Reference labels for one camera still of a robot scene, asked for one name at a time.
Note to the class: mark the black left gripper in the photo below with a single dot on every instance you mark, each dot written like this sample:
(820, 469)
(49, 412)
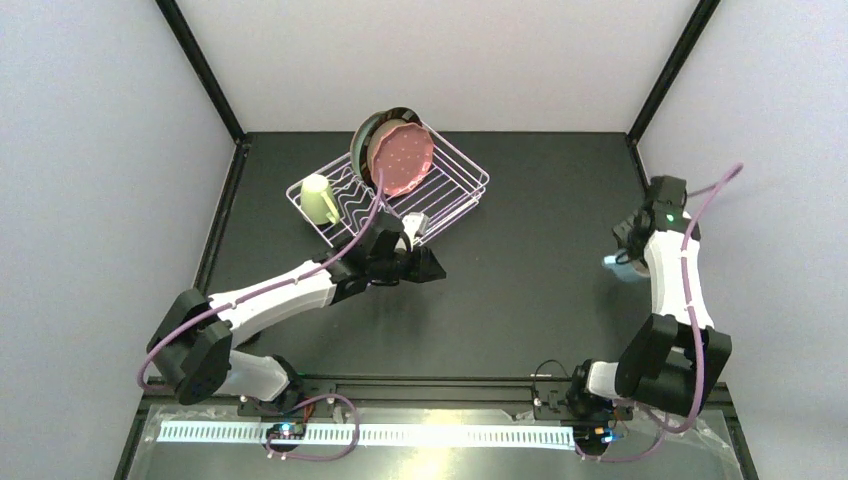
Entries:
(411, 263)

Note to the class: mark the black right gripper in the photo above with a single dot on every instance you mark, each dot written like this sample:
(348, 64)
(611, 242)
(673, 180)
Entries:
(629, 241)

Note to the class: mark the blue ceramic mug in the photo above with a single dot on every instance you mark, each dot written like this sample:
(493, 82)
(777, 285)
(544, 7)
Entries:
(624, 268)

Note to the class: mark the white wire dish rack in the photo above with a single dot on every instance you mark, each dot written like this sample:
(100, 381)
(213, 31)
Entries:
(453, 186)

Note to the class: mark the pink polka dot plate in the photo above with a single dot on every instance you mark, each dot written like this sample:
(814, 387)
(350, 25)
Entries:
(401, 153)

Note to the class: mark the green ceramic mug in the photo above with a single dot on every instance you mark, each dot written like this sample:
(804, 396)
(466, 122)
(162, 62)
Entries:
(318, 202)

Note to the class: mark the mint green flower plate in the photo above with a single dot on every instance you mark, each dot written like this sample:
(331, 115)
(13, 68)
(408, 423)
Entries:
(358, 141)

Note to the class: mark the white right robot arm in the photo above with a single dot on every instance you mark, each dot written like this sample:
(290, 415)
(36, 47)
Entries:
(676, 357)

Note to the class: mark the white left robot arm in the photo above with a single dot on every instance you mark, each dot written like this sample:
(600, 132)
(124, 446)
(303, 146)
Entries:
(196, 346)

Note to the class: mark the black right frame post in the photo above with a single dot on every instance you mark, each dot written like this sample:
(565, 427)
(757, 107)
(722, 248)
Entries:
(683, 47)

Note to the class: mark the black frame post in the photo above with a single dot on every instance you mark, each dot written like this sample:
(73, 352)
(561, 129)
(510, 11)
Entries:
(683, 47)
(193, 52)

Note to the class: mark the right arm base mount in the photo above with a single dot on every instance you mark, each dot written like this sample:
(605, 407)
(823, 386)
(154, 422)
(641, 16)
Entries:
(560, 395)

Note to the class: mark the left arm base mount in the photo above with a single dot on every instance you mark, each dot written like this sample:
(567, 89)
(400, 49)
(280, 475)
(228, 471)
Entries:
(285, 406)

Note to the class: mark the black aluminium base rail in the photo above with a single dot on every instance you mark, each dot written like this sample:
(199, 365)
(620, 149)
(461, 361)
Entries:
(715, 449)

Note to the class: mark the white slotted cable duct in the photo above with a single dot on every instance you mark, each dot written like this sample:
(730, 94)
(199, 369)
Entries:
(383, 435)

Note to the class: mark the black left frame post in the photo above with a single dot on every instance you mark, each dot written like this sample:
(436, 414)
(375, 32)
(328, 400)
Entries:
(193, 52)

